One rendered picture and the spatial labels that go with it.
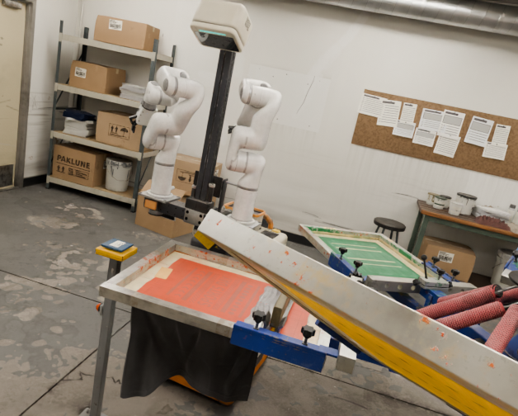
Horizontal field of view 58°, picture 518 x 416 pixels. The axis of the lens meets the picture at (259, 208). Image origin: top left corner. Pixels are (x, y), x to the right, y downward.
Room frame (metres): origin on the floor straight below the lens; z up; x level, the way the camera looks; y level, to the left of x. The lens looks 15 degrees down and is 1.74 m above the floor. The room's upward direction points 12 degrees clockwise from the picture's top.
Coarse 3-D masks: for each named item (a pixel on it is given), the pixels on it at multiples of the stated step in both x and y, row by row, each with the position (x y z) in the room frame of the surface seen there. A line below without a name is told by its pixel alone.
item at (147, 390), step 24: (144, 312) 1.47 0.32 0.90; (144, 336) 1.48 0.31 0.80; (168, 336) 1.46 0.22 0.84; (192, 336) 1.45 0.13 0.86; (216, 336) 1.42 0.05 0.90; (144, 360) 1.48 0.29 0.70; (168, 360) 1.46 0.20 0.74; (192, 360) 1.44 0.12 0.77; (216, 360) 1.43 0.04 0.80; (240, 360) 1.40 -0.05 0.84; (144, 384) 1.48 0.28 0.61; (192, 384) 1.44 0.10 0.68; (216, 384) 1.43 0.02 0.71; (240, 384) 1.42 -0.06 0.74
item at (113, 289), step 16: (160, 256) 1.81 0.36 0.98; (192, 256) 1.94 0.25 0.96; (208, 256) 1.93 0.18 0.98; (224, 256) 1.93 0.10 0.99; (128, 272) 1.57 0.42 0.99; (112, 288) 1.43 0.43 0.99; (128, 304) 1.41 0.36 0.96; (144, 304) 1.40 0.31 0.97; (160, 304) 1.39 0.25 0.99; (176, 304) 1.41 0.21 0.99; (192, 320) 1.36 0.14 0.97; (208, 320) 1.35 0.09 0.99; (224, 320) 1.37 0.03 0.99; (320, 336) 1.40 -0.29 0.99
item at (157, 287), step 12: (168, 276) 1.69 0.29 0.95; (144, 288) 1.54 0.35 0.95; (156, 288) 1.56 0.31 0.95; (168, 288) 1.58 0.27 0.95; (168, 300) 1.49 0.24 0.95; (180, 300) 1.51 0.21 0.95; (204, 312) 1.46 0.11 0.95; (216, 312) 1.48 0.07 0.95; (288, 324) 1.50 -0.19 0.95; (300, 324) 1.52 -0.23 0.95; (300, 336) 1.44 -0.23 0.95
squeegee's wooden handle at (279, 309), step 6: (282, 294) 1.51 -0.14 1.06; (282, 300) 1.46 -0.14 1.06; (288, 300) 1.54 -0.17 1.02; (276, 306) 1.41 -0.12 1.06; (282, 306) 1.42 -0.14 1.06; (276, 312) 1.40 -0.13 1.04; (282, 312) 1.43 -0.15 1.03; (276, 318) 1.40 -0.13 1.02; (270, 324) 1.40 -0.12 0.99; (276, 324) 1.40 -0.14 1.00
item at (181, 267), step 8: (176, 264) 1.81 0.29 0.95; (184, 264) 1.83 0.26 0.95; (192, 264) 1.85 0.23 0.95; (200, 264) 1.87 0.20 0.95; (176, 272) 1.73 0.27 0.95; (184, 272) 1.75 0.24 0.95; (216, 272) 1.82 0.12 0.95; (224, 272) 1.84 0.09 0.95; (232, 272) 1.85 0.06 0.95; (240, 280) 1.79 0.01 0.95; (248, 280) 1.81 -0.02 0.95; (256, 280) 1.83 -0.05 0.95; (256, 296) 1.67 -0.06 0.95; (296, 304) 1.68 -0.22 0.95; (296, 312) 1.61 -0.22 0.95; (304, 312) 1.62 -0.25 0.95
